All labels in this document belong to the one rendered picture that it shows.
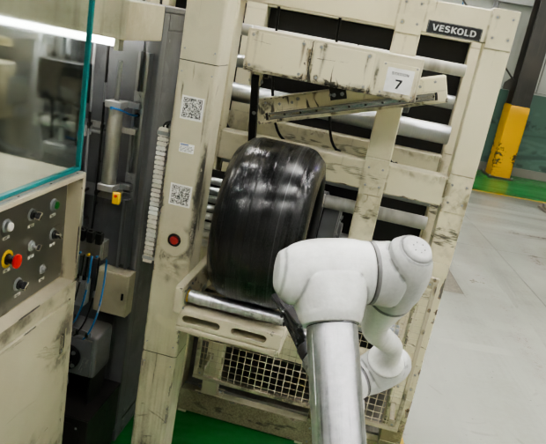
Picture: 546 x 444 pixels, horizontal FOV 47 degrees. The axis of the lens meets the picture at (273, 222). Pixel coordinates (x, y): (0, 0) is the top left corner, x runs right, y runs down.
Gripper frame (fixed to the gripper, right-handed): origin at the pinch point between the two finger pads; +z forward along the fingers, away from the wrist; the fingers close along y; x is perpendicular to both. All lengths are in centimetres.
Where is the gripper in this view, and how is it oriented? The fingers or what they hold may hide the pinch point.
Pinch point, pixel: (280, 302)
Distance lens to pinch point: 194.5
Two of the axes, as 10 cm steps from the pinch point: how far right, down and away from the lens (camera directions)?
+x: 8.9, -3.1, 3.5
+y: -0.5, 6.8, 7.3
